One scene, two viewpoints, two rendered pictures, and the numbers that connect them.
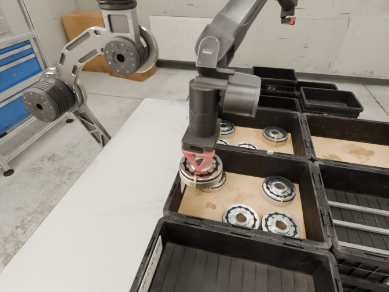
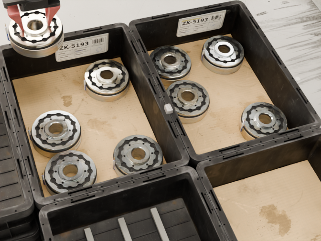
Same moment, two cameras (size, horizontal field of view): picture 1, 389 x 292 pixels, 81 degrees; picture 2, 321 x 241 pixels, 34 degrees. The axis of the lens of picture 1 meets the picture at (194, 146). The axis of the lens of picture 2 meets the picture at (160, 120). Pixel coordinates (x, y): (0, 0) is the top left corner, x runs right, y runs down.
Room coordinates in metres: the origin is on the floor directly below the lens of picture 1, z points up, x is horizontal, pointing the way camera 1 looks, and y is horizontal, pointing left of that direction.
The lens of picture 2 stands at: (0.13, -0.72, 1.77)
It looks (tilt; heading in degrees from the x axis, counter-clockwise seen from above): 54 degrees down; 49
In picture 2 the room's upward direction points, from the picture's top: 9 degrees clockwise
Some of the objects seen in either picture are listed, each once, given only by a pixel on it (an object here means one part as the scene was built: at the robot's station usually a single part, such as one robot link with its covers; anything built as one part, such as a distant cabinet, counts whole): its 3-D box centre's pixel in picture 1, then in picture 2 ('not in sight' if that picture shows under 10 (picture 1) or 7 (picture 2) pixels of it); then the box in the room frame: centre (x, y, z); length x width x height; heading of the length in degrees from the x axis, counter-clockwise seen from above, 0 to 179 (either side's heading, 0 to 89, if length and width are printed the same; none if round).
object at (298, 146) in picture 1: (248, 138); (215, 88); (0.73, -0.21, 0.87); 0.40 x 0.30 x 0.11; 77
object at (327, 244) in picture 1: (244, 186); (87, 104); (0.44, -0.14, 0.92); 0.40 x 0.30 x 0.02; 77
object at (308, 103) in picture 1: (319, 121); not in sight; (1.61, -1.05, 0.37); 0.40 x 0.30 x 0.45; 78
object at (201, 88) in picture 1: (207, 95); not in sight; (0.39, -0.02, 1.23); 0.07 x 0.06 x 0.07; 76
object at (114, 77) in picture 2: not in sight; (106, 75); (0.54, -0.05, 0.86); 0.05 x 0.05 x 0.01
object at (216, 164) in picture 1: (201, 164); (35, 27); (0.40, -0.02, 1.04); 0.10 x 0.10 x 0.01
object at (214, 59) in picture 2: (223, 126); (223, 50); (0.82, -0.12, 0.86); 0.10 x 0.10 x 0.01
